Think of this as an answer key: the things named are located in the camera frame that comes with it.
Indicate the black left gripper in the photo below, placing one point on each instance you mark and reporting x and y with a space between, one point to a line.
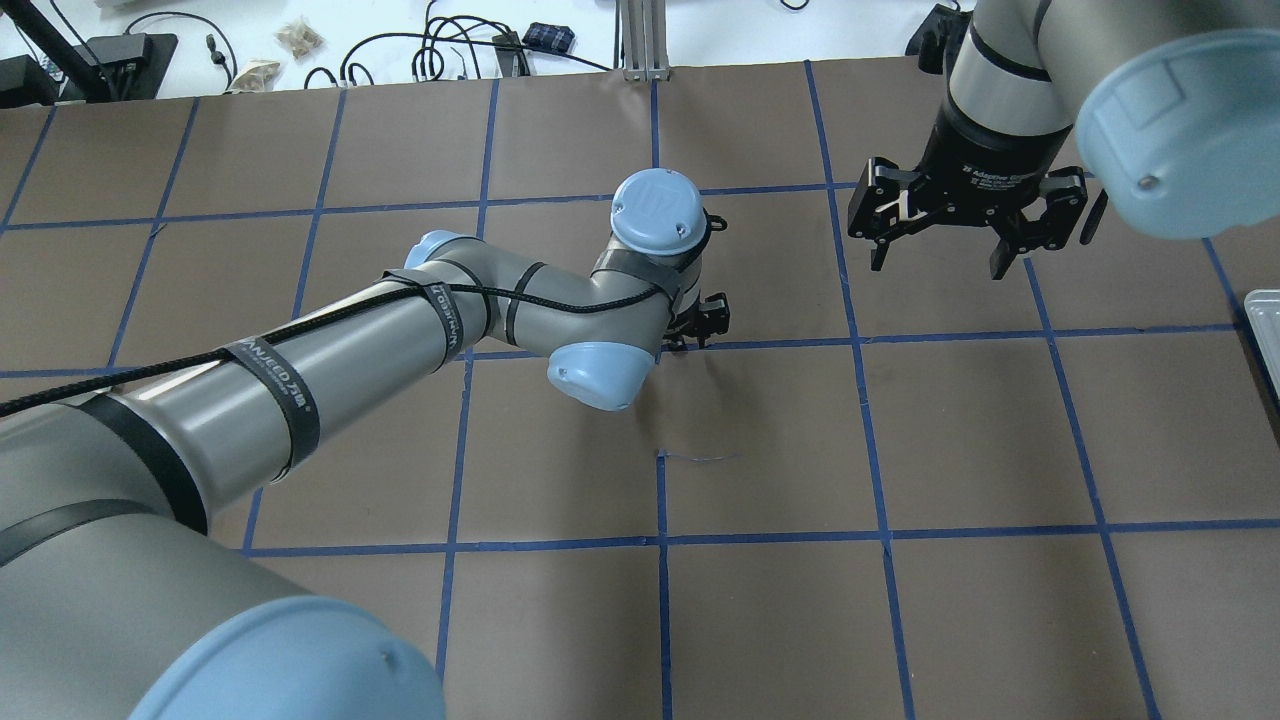
711 319

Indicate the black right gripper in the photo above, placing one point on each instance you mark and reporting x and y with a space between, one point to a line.
978 165

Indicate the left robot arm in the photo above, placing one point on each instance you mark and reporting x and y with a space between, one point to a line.
117 604

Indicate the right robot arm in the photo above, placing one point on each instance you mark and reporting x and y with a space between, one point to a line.
1054 111

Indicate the silver metal tray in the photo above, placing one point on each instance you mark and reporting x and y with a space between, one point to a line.
1261 308

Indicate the aluminium frame post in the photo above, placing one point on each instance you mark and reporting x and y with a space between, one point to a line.
642 49

